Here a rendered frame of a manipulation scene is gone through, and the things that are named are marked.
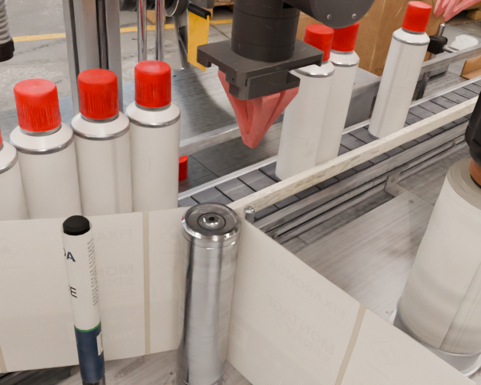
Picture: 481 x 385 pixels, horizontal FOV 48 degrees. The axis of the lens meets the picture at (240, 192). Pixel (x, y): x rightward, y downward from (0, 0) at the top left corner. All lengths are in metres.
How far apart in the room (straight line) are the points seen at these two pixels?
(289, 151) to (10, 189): 0.36
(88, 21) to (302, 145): 0.29
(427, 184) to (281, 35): 0.48
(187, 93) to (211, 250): 0.73
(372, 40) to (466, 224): 0.69
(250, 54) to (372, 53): 0.63
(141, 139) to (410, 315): 0.29
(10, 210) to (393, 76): 0.56
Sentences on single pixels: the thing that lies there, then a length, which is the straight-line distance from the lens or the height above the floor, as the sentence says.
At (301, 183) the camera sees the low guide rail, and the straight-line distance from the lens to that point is 0.67.
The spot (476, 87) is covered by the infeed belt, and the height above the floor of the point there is 0.88.
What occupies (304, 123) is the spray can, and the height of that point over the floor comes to 0.98.
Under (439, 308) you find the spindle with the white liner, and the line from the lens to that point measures 0.48.
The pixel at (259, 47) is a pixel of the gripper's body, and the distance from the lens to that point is 0.46.
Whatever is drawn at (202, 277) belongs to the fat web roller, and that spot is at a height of 1.03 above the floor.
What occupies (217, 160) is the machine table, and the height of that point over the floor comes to 0.83.
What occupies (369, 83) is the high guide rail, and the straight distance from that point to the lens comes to 0.84.
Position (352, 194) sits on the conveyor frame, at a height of 0.86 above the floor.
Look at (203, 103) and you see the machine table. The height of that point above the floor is 0.83.
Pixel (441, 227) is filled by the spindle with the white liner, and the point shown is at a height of 1.03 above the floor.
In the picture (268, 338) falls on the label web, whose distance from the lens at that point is 0.39.
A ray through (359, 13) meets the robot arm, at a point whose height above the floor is 1.17.
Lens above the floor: 1.28
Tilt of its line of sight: 35 degrees down
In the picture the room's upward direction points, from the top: 6 degrees clockwise
